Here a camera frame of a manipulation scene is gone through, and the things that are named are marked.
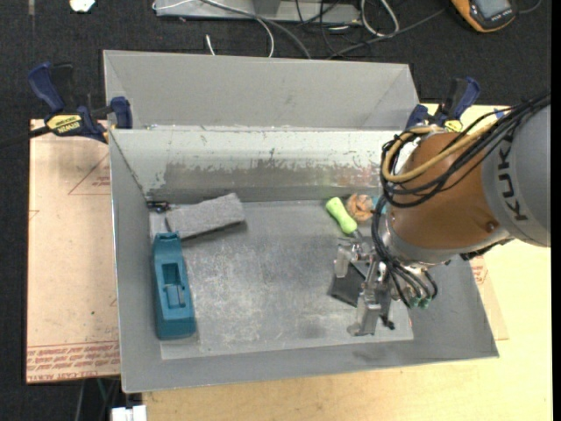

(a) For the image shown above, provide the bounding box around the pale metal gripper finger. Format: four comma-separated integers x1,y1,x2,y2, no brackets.
347,290,385,338
334,238,368,281

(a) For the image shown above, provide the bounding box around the black flat pouch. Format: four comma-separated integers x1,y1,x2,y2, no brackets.
326,259,370,309

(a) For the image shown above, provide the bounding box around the tan and orange toy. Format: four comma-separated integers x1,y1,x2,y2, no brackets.
344,192,374,224

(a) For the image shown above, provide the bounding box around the grey metal bin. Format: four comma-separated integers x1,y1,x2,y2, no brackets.
103,49,501,395

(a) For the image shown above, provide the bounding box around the teal tape dispenser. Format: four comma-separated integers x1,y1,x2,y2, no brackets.
151,231,197,341

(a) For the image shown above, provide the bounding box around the brown cardboard board, red print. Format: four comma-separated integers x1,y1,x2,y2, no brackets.
25,118,510,386

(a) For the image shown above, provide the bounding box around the green-handled screwdriver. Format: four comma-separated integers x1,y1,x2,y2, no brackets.
324,196,365,241

